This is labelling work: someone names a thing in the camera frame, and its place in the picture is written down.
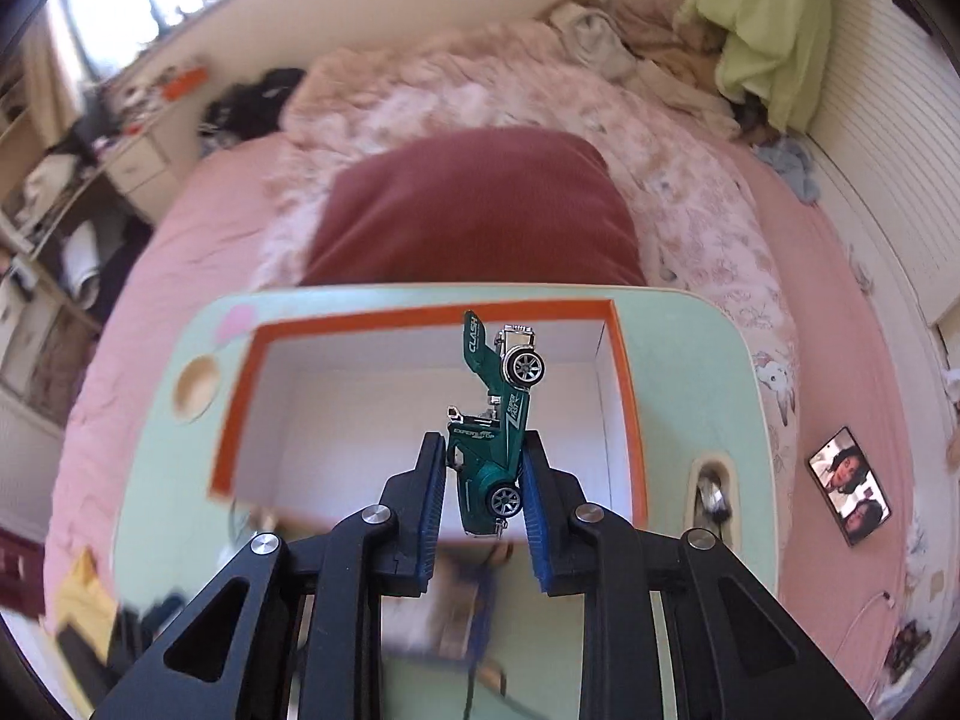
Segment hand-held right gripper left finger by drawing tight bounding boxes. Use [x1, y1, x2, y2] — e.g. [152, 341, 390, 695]
[90, 431, 447, 720]

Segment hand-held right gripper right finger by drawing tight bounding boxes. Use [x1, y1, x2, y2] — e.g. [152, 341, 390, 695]
[523, 431, 875, 720]

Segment green toy car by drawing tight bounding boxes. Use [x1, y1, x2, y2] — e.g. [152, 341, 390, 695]
[446, 310, 546, 539]

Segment orange cardboard box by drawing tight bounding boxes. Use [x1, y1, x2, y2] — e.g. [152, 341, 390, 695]
[208, 300, 647, 533]

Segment green cartoon desktop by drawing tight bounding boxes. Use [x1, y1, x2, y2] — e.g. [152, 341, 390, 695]
[112, 285, 788, 720]

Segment crumpled foil wrappers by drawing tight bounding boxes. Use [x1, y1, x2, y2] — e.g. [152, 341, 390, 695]
[697, 465, 732, 522]

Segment maroon pillow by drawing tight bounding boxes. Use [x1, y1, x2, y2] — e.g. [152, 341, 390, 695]
[300, 129, 647, 290]

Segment yellow cloth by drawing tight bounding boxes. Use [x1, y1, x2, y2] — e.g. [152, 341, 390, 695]
[56, 547, 121, 646]

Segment pink floral duvet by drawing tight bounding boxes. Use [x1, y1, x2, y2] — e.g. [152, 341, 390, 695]
[255, 19, 800, 466]

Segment light blue cloth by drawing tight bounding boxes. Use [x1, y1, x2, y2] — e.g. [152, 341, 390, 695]
[754, 139, 822, 203]

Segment white drawer cabinet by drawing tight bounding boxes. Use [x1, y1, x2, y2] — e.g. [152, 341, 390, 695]
[101, 116, 188, 203]

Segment black clothes pile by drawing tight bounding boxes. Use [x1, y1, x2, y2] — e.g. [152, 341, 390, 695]
[199, 67, 305, 158]

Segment wooden shelving unit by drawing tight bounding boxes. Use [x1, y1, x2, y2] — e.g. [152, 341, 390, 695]
[0, 37, 151, 406]

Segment small orange box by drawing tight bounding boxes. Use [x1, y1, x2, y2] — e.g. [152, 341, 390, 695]
[161, 67, 209, 100]

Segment beige clothes pile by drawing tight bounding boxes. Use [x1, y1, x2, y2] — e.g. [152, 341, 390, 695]
[544, 0, 740, 136]

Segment white slatted panel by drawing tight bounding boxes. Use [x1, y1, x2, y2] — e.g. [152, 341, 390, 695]
[810, 0, 960, 331]

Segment light green hanging cloth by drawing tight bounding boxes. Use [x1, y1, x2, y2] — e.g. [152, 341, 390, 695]
[675, 0, 833, 132]

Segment white charging cable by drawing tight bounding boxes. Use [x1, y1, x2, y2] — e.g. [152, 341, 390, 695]
[832, 591, 897, 661]

